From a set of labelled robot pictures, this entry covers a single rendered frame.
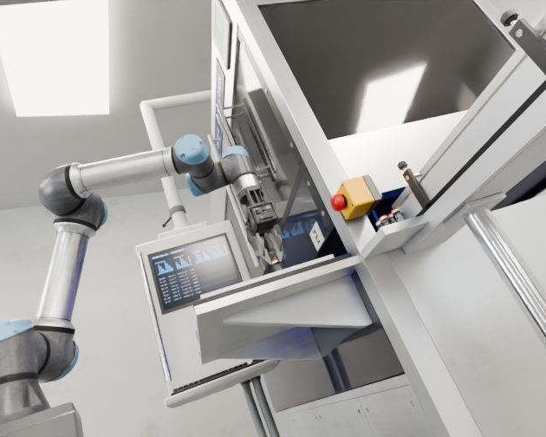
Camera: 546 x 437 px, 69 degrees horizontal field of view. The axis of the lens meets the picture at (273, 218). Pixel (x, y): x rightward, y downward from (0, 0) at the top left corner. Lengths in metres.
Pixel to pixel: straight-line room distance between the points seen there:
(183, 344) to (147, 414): 1.90
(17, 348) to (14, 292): 3.01
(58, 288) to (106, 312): 2.72
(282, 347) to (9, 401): 0.83
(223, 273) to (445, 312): 1.21
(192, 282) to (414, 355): 1.25
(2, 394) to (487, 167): 1.02
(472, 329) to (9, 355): 1.01
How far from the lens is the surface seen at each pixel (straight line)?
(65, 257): 1.22
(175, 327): 1.91
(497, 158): 0.75
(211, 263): 1.98
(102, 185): 1.13
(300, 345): 1.49
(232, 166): 1.14
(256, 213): 1.04
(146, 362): 3.80
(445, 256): 1.06
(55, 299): 1.20
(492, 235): 0.86
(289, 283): 0.91
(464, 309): 1.03
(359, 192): 0.94
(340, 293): 1.02
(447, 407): 0.96
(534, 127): 0.70
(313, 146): 1.10
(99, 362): 3.80
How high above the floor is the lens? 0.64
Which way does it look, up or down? 24 degrees up
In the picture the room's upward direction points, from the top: 22 degrees counter-clockwise
